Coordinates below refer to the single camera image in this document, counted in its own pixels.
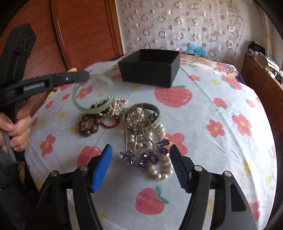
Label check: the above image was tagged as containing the purple rhinestone flower hairpin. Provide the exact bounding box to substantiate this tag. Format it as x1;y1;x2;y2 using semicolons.
119;116;171;169

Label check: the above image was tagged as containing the strawberry print bed sheet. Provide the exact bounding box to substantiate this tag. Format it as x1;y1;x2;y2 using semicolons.
25;60;277;229

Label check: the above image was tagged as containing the red braided string bracelet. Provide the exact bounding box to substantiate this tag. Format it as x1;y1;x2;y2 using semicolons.
100;115;121;130

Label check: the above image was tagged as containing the small pearl bracelet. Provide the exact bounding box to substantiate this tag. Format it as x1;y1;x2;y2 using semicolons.
94;97;129;117

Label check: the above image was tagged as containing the pink circle lace curtain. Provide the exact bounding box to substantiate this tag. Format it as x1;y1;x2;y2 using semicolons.
116;1;244;62

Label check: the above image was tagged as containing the pale green jade bangle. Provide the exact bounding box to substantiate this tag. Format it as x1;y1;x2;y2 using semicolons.
71;74;115;114

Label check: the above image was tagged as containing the silver mesh bangle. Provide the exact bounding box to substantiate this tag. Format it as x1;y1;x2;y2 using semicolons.
122;103;160;135

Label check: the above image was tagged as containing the blue fluffy item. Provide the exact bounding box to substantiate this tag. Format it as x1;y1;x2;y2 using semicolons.
185;43;207;58

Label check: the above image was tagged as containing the pile of books and papers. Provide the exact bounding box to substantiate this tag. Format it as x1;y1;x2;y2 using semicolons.
247;41;282;85

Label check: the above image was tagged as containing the wooden cabinet row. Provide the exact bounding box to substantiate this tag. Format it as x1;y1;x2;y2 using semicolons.
241;55;283;137

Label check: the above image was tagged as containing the brown wooden bead bracelet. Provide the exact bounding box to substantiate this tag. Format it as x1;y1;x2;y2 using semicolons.
78;103;111;138

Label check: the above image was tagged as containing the black open jewelry box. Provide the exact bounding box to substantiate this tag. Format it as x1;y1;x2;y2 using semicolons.
118;49;180;88

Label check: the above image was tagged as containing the floral quilt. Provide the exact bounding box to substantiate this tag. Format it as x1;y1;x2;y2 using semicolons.
180;53;238;79

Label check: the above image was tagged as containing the person's left hand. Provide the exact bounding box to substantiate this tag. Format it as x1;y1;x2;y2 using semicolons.
1;101;32;153

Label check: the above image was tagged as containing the white pearl necklace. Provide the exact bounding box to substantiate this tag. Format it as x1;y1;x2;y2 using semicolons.
125;107;174;180

